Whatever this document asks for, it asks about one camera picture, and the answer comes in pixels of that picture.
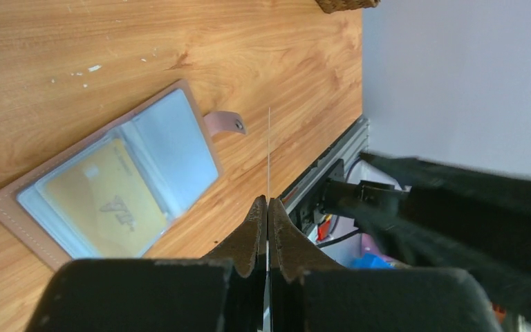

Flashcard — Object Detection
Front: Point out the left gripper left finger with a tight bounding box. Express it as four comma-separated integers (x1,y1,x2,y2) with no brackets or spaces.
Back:
26,196,268,331

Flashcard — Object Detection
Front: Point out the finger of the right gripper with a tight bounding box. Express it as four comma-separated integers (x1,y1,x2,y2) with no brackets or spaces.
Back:
359,152,531,323

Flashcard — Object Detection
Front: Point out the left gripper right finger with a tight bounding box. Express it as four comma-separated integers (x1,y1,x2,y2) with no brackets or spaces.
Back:
268,199,501,331

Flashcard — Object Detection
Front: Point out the gold VIP card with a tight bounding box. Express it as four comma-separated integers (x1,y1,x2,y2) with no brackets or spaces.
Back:
37,138,167,257

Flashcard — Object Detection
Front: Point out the pink card holder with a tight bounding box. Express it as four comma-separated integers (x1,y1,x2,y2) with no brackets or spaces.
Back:
0,80,247,269

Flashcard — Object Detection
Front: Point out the thin card seen edge-on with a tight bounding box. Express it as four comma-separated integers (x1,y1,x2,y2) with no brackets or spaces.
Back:
266,107,271,204

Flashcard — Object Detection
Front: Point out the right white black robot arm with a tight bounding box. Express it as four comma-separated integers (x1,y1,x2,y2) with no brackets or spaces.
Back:
320,152,531,323

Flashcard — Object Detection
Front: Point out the blue plastic bin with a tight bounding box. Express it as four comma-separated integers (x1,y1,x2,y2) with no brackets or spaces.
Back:
351,252,393,269

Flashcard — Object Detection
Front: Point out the woven brown divided basket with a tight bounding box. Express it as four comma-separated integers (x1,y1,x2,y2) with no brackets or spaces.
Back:
315,0,381,14

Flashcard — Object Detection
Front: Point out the slotted aluminium rail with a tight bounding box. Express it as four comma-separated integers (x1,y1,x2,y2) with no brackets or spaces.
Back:
279,116,370,214

